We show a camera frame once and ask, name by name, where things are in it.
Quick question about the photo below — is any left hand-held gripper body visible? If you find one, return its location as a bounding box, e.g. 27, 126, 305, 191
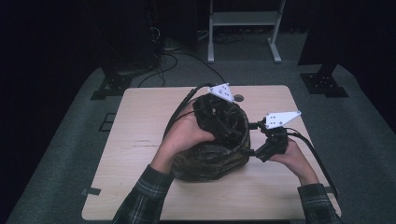
192, 82, 238, 126

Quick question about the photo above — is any black stand base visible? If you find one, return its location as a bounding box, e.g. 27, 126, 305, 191
90, 66, 134, 101

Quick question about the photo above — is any person's right hand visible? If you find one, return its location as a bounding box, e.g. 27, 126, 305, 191
269, 138, 320, 187

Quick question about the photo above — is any person's left hand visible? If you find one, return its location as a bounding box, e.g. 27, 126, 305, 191
150, 104, 217, 175

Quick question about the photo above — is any black floor cable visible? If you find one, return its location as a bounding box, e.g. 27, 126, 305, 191
136, 50, 228, 89

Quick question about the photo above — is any black plastic trash bag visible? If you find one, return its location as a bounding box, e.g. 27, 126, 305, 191
170, 92, 252, 184

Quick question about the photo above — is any right hand-held gripper cable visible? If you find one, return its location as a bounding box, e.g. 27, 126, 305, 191
284, 126, 341, 200

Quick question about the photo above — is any white metal stand frame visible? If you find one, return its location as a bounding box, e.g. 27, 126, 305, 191
207, 0, 287, 64

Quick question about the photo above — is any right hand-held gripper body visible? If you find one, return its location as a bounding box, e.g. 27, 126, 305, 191
255, 110, 303, 163

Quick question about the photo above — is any dark equipment cabinet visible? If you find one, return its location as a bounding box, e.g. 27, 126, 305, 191
99, 0, 163, 73

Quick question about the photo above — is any black cable bundle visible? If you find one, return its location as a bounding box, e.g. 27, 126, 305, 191
197, 29, 246, 45

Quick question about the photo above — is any black monitor stand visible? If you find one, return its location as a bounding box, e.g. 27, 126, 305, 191
299, 62, 349, 99

